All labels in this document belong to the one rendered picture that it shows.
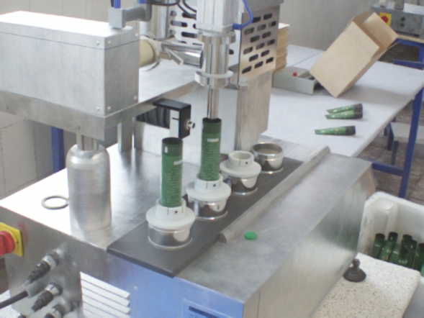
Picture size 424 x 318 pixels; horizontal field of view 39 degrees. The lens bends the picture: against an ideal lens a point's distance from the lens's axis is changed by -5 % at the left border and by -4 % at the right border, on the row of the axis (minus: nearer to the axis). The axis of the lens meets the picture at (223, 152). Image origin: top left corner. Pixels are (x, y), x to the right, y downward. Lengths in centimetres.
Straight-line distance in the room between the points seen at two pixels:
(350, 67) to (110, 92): 185
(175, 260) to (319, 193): 36
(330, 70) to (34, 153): 136
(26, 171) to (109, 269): 192
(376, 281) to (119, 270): 67
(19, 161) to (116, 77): 194
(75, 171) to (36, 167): 194
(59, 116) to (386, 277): 84
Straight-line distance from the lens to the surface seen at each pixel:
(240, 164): 108
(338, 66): 267
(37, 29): 95
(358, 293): 138
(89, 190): 97
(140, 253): 92
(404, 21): 528
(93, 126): 91
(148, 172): 120
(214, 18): 91
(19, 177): 283
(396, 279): 146
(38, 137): 286
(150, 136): 128
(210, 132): 96
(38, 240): 106
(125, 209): 106
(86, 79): 90
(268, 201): 109
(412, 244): 197
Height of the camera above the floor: 152
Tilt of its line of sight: 22 degrees down
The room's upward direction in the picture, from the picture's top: 3 degrees clockwise
